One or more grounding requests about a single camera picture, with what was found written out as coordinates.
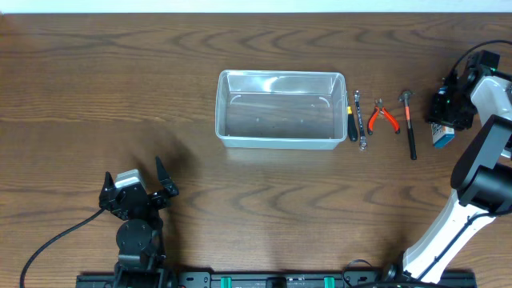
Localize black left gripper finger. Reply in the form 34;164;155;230
155;156;179;197
102;171;115;190

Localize blue white screwdriver box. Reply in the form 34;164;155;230
430;123;455;149

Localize small black claw hammer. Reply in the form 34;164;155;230
398;90;417;160

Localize orange black cutting pliers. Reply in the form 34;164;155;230
367;99;401;135

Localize silver ring wrench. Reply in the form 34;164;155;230
354;90;367;150

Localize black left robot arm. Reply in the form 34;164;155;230
99;157;179;288

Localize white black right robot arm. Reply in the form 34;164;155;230
382;48;511;284

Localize clear plastic container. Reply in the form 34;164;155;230
214;70;348;150

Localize black yellow screwdriver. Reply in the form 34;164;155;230
346;102;358;142

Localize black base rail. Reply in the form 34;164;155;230
75;270;478;288

